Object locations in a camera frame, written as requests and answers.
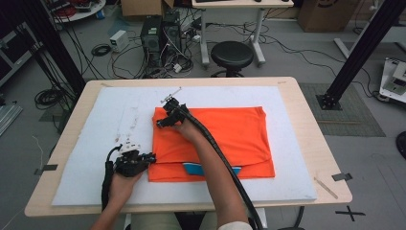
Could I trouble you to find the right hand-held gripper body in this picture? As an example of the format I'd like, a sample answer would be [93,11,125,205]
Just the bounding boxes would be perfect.
[160,86,190,126]

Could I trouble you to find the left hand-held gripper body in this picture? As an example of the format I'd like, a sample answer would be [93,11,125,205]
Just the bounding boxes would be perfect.
[113,142,149,178]

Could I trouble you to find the orange polo shirt blue collar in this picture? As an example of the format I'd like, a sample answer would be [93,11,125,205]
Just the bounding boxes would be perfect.
[147,105,276,183]

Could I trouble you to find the person's right hand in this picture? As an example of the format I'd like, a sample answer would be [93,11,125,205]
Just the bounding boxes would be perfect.
[171,118,207,144]

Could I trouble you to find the person's left hand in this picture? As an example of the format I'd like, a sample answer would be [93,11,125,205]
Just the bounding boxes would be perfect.
[108,171,144,207]

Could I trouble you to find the person's khaki trousers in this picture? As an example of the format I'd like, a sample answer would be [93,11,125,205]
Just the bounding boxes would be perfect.
[130,212,218,230]

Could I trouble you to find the black computer tower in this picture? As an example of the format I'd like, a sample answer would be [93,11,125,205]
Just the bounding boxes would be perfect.
[140,15,165,73]
[162,11,184,66]

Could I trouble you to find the black round stool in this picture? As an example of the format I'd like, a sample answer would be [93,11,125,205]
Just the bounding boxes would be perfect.
[210,40,255,79]

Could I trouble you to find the grey tape strip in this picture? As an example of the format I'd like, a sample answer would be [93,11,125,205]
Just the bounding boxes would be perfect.
[34,164,58,176]
[331,172,353,182]

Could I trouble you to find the white power supply box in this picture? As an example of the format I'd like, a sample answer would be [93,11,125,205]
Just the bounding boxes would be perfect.
[109,29,130,54]

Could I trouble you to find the person's white sleeve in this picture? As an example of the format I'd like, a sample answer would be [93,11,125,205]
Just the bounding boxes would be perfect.
[217,220,254,230]

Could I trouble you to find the open cardboard box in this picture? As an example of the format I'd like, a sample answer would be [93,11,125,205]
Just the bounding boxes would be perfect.
[120,0,175,17]

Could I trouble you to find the white foam mat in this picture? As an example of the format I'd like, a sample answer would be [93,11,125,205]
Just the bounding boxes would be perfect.
[51,85,318,207]

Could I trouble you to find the aluminium rails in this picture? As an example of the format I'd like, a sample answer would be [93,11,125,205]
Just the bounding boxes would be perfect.
[0,103,24,137]

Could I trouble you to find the light wooden table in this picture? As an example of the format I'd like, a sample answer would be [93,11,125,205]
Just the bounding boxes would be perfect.
[24,76,353,219]

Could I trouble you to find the white round table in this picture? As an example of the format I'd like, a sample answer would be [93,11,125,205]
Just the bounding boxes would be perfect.
[47,0,107,24]

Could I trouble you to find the dark metal shelf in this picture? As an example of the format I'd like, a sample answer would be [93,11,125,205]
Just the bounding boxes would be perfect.
[0,30,44,87]

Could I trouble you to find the thin wooden stick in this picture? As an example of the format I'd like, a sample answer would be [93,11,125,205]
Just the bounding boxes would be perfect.
[313,176,339,200]

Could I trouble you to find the grey floor mat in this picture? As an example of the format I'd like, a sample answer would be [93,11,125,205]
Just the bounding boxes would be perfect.
[299,81,387,138]

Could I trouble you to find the closed cardboard box with logo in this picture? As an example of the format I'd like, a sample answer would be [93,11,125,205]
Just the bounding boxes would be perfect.
[297,0,366,33]

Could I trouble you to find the white flat device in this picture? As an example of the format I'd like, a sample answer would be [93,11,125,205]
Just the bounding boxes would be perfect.
[378,57,406,104]

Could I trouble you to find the black round base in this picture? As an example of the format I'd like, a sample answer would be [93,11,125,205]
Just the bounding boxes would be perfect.
[395,130,406,161]

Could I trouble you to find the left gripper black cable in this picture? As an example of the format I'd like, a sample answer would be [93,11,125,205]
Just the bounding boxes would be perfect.
[101,144,124,213]

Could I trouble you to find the small coiled black cable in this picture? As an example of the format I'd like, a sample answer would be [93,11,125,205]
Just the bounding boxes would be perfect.
[91,43,113,58]

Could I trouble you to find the large coiled black cable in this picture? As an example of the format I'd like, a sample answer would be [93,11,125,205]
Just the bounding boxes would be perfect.
[34,88,67,110]

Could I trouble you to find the black metal frame post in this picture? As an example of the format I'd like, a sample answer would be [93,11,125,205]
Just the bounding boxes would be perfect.
[315,0,406,111]
[17,0,87,95]

